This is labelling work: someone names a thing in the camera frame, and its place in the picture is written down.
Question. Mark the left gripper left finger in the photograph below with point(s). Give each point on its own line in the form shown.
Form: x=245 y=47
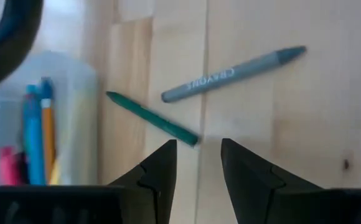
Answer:
x=155 y=186

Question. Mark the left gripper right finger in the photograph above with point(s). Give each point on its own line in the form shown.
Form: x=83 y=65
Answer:
x=249 y=186

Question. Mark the clear plastic supply box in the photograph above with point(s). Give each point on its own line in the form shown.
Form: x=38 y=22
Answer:
x=74 y=124

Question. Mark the orange pencil blue eraser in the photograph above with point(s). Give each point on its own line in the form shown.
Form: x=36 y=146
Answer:
x=48 y=133

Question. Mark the blue marker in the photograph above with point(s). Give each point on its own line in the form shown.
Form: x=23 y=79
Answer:
x=33 y=140

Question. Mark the pink highlighter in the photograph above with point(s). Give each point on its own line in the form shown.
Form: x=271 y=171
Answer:
x=7 y=168

